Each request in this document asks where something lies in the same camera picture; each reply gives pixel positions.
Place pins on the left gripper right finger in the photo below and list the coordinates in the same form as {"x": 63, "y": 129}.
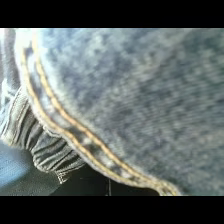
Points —
{"x": 126, "y": 190}

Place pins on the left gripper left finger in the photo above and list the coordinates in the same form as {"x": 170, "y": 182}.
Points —
{"x": 86, "y": 183}

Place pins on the blue jeans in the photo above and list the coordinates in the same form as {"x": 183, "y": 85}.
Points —
{"x": 140, "y": 100}

